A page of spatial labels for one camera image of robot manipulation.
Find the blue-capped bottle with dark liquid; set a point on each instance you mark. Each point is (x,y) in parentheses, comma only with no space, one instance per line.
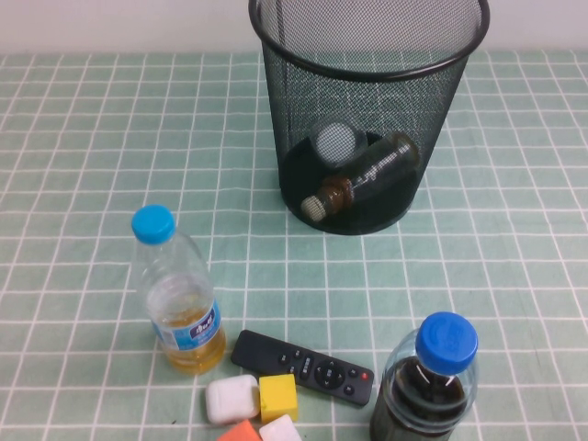
(448,340)

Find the white earbud case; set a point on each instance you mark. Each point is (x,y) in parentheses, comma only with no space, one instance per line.
(229,397)

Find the light-blue-capped bottle with yellow liquid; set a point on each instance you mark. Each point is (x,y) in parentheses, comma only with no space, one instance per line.
(188,335)

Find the orange block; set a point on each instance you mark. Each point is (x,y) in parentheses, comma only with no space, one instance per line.
(241,433)

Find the small white block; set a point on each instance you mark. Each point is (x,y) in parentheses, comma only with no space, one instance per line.
(280,432)

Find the green checkered tablecloth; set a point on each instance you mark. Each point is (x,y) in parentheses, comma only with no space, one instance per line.
(92,138)

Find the black mesh wastebasket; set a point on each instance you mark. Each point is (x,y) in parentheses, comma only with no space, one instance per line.
(303,92)

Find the black remote control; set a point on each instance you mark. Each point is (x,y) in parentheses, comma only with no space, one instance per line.
(262,351)

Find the beige-capped bottle with brown label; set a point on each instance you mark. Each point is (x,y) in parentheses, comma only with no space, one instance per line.
(376,172)

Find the yellow cube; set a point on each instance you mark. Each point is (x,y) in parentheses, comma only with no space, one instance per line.
(278,395)

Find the white-capped clear bottle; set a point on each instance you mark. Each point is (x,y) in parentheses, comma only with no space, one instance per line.
(334,143)

